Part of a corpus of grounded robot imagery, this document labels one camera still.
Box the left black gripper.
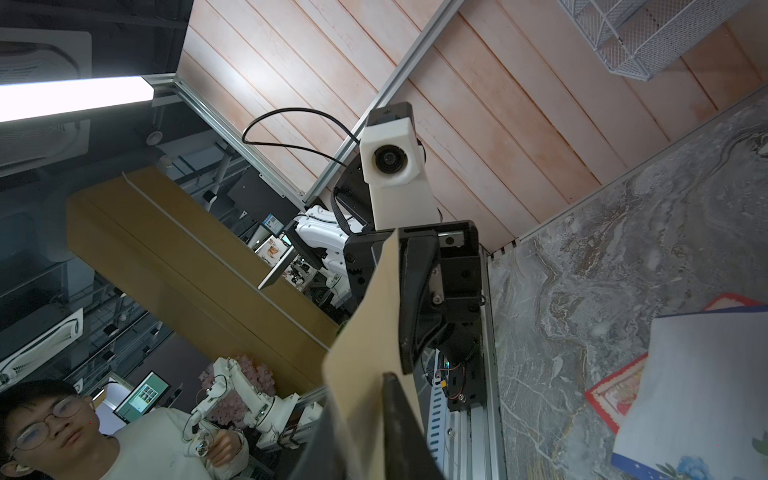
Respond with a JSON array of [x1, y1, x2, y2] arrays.
[[382, 221, 487, 480]]

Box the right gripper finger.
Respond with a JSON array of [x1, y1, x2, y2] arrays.
[[289, 401, 363, 480]]

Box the plain kraft paper sheet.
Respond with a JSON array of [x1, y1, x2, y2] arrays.
[[322, 232, 424, 479]]

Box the red bordered paper sheet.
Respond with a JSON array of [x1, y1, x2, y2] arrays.
[[584, 293, 763, 434]]

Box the blue bordered white paper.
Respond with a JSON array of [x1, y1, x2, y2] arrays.
[[611, 306, 767, 479]]

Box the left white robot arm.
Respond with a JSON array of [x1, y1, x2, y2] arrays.
[[287, 162, 487, 412]]

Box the computer monitor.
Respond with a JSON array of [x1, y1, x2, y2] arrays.
[[113, 371, 170, 424]]

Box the person with glasses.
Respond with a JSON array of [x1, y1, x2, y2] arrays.
[[1, 380, 250, 479]]

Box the ceiling light bar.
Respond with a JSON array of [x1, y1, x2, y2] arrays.
[[1, 76, 154, 123]]

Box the aluminium rail frame front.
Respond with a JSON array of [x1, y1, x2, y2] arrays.
[[426, 249, 507, 480]]

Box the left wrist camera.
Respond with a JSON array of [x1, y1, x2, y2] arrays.
[[359, 102, 440, 230]]

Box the white wire wall shelf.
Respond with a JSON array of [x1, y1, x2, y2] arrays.
[[559, 0, 747, 81]]

